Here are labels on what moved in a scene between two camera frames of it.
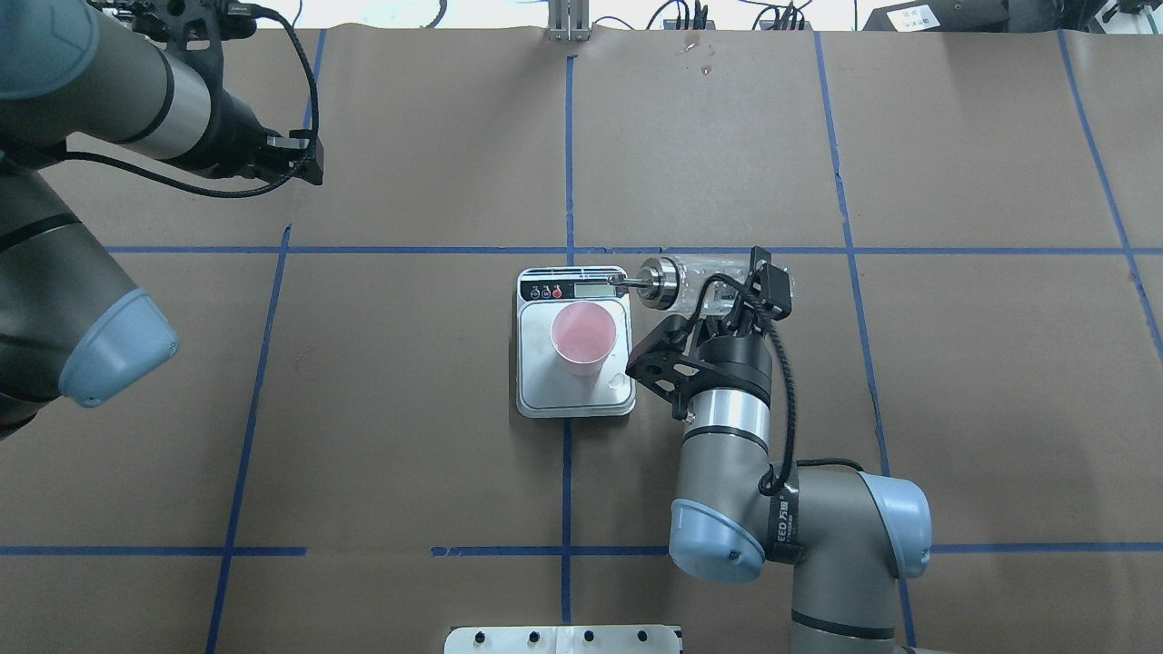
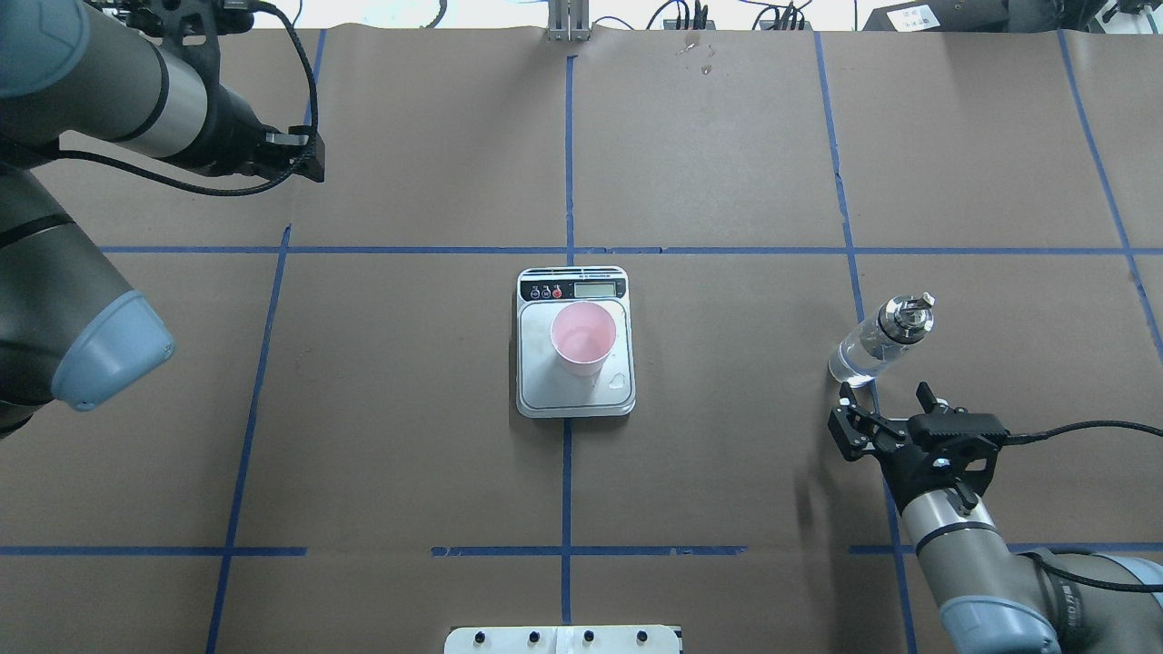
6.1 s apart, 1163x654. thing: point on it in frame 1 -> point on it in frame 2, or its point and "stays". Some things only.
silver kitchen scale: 543,389 stays
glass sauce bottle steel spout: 673,282 -> 875,344
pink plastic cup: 583,334 stays
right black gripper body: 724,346 -> 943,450
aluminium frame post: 569,21 stays
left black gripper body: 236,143 stays
